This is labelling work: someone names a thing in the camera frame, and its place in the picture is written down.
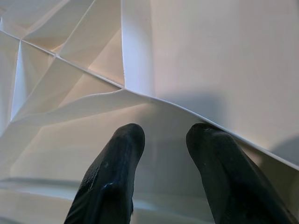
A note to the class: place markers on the white plastic table top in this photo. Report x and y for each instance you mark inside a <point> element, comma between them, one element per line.
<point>210,58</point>

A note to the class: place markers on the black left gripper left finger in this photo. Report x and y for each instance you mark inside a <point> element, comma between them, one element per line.
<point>109,182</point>

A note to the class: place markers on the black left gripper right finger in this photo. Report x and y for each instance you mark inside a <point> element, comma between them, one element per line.
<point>229,182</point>

